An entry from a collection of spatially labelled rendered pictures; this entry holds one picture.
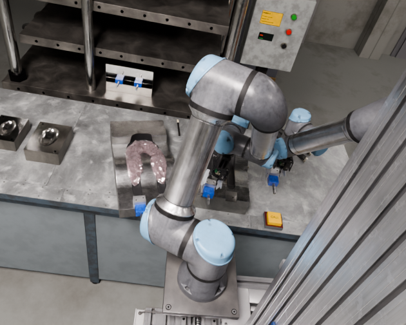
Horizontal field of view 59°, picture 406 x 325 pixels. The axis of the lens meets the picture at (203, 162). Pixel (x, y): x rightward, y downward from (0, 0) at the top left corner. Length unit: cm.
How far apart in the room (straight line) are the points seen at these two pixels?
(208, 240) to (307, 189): 101
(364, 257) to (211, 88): 50
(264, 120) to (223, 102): 11
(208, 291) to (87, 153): 99
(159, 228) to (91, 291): 134
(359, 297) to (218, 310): 62
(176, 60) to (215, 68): 124
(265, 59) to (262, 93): 131
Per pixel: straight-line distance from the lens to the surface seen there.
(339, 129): 110
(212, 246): 95
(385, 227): 52
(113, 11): 203
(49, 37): 223
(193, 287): 108
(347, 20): 564
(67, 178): 170
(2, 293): 236
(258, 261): 194
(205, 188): 150
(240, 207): 160
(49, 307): 227
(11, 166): 180
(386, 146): 54
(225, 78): 85
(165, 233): 98
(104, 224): 177
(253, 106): 84
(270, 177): 164
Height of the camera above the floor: 204
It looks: 43 degrees down
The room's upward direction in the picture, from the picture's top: 13 degrees clockwise
